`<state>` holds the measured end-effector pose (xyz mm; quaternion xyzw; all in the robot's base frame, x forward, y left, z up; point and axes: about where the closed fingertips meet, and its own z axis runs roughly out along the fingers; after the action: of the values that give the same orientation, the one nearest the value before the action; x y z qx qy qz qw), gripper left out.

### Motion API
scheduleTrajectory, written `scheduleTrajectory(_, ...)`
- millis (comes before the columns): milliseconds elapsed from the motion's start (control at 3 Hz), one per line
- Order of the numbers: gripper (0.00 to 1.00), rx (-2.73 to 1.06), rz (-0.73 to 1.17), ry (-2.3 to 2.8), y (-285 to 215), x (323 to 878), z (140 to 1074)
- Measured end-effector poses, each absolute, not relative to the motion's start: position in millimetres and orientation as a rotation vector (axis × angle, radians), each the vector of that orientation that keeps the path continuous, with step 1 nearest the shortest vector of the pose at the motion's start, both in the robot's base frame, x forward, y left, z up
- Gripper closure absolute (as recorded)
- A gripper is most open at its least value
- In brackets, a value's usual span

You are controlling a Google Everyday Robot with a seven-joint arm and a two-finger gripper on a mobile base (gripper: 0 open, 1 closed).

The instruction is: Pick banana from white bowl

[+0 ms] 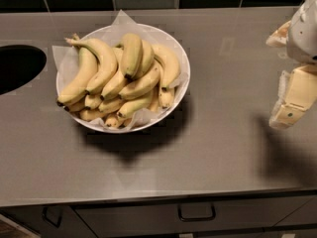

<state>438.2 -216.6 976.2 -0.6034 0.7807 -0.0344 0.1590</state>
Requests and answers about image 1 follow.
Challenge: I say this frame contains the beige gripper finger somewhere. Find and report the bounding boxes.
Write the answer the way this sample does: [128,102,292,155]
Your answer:
[265,21,290,48]
[269,64,317,129]

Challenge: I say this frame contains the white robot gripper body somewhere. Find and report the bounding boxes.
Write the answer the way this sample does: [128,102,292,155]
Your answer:
[286,0,317,64]

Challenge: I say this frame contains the right curved banana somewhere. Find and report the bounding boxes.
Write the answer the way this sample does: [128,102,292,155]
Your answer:
[153,44,180,91]

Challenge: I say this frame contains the white bowl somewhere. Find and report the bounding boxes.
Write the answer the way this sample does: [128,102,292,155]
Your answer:
[55,23,191,135]

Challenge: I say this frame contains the small spotted right banana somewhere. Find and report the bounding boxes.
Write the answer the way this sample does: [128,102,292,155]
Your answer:
[158,61,175,110]

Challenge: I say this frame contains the banana behind top centre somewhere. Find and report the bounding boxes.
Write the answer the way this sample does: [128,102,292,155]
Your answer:
[134,40,155,79]

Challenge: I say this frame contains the middle lower banana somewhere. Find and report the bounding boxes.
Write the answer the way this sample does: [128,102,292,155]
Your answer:
[119,61,160,100]

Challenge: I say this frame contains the lower front banana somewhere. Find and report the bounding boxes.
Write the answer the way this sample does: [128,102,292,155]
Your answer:
[117,90,154,119]

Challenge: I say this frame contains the centre short banana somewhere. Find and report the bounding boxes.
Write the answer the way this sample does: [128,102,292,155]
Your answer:
[101,48,128,100]

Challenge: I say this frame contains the curved banana with stem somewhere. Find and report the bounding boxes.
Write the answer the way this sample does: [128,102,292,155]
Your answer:
[65,38,117,94]

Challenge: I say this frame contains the middle low banana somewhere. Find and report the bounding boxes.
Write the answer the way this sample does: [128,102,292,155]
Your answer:
[98,97,125,113]

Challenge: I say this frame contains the bottom banana tip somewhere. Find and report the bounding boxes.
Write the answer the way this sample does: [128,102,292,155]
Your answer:
[105,113,124,128]

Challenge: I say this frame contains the long left outer banana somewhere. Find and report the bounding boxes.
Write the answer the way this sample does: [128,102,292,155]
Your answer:
[56,46,98,106]

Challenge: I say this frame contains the small banana lower left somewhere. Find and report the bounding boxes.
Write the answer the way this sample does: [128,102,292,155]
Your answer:
[84,94,102,109]

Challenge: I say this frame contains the bottom left banana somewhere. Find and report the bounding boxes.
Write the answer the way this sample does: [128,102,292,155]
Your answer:
[79,109,107,122]

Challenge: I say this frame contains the leftmost small banana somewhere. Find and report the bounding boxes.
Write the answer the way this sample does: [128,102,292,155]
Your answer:
[63,98,85,112]

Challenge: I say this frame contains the grey drawer front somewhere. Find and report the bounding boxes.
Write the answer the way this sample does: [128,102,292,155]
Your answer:
[75,195,313,238]

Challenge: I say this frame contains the white paper liner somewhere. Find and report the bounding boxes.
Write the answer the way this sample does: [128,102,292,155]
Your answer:
[52,9,190,132]

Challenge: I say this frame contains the black drawer handle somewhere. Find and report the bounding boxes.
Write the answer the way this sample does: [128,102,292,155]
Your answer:
[177,202,216,222]

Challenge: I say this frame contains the black left cabinet handle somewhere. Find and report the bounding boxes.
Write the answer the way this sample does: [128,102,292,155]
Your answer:
[42,206,62,229]

